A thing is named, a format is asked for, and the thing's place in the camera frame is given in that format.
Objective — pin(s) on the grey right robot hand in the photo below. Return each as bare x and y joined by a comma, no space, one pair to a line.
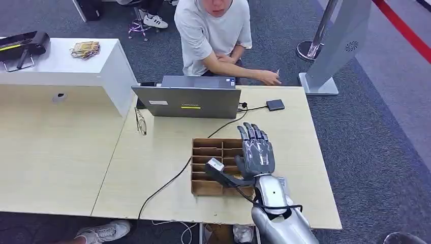
257,155

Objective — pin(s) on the person's right hand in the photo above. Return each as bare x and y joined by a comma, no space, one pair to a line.
269,78

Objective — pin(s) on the person's left hand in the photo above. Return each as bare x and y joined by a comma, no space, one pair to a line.
227,59

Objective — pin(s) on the small black hub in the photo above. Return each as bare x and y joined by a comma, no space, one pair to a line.
275,104

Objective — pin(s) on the person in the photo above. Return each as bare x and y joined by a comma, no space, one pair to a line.
208,30
104,232
155,21

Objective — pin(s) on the white paper label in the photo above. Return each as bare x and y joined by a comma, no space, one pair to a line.
284,185

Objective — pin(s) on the wooden card sorting box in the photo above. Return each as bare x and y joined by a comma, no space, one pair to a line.
208,158

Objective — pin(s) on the grey laptop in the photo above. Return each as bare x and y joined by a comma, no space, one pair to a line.
192,102

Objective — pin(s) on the silver kiosk stand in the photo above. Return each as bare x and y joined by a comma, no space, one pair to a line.
340,43

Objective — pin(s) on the chrome stool base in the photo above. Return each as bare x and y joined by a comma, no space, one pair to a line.
138,27

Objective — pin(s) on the stack of picture cards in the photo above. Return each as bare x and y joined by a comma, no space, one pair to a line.
85,50

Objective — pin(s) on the red barrier belt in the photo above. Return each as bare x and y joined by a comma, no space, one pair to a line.
404,28

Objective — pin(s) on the black case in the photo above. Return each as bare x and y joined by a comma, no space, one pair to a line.
90,9

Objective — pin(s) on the white cabinet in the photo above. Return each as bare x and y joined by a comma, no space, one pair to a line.
67,72

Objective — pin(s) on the dark round base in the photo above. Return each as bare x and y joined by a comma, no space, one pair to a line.
404,239

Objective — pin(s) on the black desktop device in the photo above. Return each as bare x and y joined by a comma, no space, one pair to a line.
23,43

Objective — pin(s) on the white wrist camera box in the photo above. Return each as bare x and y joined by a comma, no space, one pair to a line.
215,165

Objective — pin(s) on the chrome stanchion post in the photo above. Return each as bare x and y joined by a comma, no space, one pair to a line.
318,40

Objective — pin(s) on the metal frame eyeglasses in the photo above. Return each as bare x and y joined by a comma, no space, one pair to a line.
140,126

